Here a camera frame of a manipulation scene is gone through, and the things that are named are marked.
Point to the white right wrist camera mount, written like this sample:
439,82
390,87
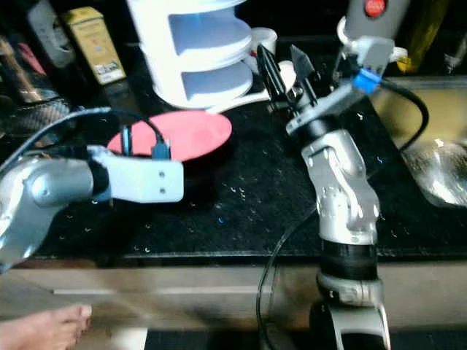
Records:
368,52

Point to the yellow oil bottle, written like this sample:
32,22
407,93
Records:
427,36

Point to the white tiered plastic container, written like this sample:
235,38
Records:
160,51

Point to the white cartoon print cup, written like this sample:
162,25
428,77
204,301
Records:
265,44

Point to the black slotted spatula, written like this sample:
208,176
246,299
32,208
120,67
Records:
44,120

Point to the yellow tea box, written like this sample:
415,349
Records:
95,44

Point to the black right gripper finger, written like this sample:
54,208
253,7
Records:
304,67
276,76

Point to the stainless steel sink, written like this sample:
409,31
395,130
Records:
445,117

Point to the white rice spoon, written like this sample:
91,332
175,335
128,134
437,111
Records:
252,95

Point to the pink round plate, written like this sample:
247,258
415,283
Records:
204,135

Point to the black steel kitchen appliance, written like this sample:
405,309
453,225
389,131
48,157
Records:
36,51

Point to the steel bowl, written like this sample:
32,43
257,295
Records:
438,179

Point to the grey wood cabinet front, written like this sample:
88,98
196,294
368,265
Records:
190,306

